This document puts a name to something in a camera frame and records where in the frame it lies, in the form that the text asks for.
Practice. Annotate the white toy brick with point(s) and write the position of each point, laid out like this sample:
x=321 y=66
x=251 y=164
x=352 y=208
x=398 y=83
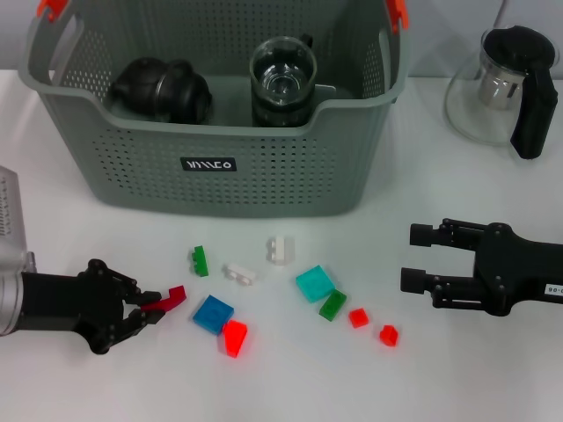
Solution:
x=279 y=251
x=239 y=273

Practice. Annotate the opaque green toy brick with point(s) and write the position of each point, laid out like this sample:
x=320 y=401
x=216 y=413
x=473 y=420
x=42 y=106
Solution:
x=200 y=264

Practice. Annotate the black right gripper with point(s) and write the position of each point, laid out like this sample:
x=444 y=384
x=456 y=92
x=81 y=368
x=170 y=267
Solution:
x=514 y=272

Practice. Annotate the grey perforated storage bin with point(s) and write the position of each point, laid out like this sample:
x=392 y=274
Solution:
x=264 y=184

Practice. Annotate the black ceramic teapot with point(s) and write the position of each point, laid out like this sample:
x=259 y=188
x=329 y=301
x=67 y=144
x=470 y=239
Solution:
x=132 y=88

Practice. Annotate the small red toy brick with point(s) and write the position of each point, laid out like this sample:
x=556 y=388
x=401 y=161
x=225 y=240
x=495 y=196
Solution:
x=358 y=317
x=389 y=335

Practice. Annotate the dark red curved toy piece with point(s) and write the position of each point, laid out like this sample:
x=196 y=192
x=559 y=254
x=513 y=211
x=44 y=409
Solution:
x=176 y=296

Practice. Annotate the glass teacup with black holder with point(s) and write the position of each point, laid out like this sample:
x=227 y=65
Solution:
x=283 y=66
x=189 y=96
x=264 y=107
x=281 y=124

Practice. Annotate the blue square toy plate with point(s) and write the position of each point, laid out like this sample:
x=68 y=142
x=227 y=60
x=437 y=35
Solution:
x=213 y=314

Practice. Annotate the teal square toy plate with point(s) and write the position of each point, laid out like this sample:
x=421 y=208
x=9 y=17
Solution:
x=314 y=283

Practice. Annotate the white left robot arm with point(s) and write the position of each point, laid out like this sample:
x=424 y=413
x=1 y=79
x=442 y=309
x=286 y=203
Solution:
x=9 y=303

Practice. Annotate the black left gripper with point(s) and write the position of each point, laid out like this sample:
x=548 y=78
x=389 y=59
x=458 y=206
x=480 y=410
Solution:
x=66 y=303

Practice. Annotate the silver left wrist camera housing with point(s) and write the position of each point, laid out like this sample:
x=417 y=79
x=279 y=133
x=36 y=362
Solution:
x=11 y=220

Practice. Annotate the red sloped toy brick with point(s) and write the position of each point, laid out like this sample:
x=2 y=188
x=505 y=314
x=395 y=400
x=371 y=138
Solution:
x=235 y=338

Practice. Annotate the translucent green toy brick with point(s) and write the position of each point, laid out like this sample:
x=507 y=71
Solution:
x=332 y=305

